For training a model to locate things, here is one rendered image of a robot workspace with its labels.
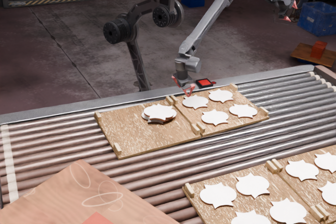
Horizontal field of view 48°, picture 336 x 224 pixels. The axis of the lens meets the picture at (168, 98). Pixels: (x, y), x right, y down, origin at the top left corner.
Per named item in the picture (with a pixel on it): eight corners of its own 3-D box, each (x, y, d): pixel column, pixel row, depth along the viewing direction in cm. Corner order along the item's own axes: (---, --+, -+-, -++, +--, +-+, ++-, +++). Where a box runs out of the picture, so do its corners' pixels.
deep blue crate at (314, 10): (295, 25, 598) (301, 2, 578) (315, 23, 613) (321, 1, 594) (318, 37, 560) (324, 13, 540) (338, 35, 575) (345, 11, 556)
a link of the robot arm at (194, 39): (227, -6, 199) (222, -19, 190) (236, -3, 196) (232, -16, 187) (182, 58, 192) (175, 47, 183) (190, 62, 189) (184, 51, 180)
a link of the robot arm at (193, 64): (187, 52, 192) (182, 43, 185) (207, 56, 186) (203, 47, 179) (178, 72, 188) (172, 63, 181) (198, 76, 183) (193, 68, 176)
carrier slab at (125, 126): (93, 116, 185) (93, 114, 184) (167, 101, 202) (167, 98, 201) (118, 160, 159) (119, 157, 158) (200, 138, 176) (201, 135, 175)
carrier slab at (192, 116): (168, 100, 203) (168, 98, 202) (229, 87, 220) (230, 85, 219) (202, 137, 177) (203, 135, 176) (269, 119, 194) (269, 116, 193)
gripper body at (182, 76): (184, 72, 195) (182, 60, 191) (193, 82, 188) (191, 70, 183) (173, 77, 194) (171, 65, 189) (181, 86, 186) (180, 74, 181)
